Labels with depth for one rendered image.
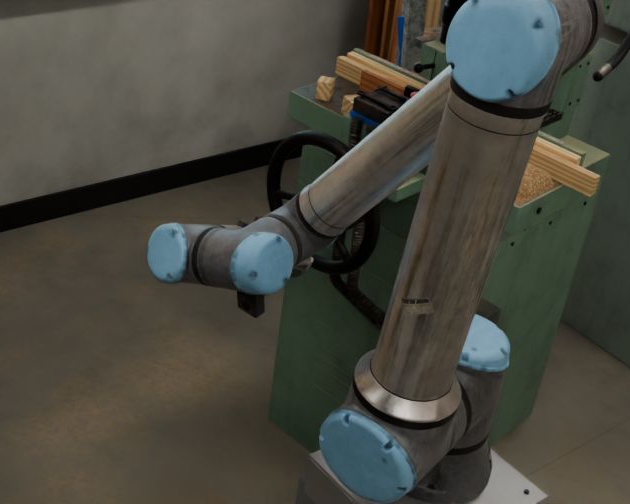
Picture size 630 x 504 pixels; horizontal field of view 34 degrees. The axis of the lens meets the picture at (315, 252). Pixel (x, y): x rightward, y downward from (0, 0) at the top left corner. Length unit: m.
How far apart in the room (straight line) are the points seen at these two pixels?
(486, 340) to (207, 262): 0.43
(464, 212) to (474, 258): 0.07
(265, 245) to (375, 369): 0.24
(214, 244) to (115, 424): 1.22
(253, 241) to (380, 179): 0.20
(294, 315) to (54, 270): 0.99
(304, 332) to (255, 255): 1.00
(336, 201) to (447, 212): 0.32
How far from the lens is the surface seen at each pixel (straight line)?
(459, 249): 1.25
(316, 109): 2.21
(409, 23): 3.09
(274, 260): 1.50
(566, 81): 2.21
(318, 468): 1.71
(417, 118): 1.39
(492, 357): 1.54
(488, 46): 1.13
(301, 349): 2.50
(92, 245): 3.34
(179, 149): 3.61
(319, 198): 1.53
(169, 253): 1.57
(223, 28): 3.52
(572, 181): 2.06
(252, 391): 2.80
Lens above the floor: 1.80
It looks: 32 degrees down
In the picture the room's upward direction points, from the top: 8 degrees clockwise
